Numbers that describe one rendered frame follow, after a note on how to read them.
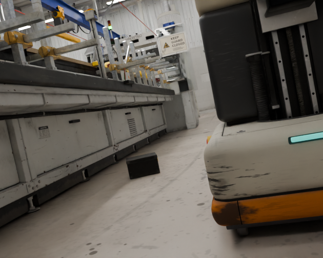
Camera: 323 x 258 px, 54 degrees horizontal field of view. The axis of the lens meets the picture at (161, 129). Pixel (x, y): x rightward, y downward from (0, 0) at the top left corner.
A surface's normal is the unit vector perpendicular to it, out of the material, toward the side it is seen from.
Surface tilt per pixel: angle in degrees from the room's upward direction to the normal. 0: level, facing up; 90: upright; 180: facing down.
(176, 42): 90
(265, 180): 90
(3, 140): 90
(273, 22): 90
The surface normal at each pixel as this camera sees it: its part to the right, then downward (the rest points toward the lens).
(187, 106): -0.20, 0.09
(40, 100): 0.96, -0.18
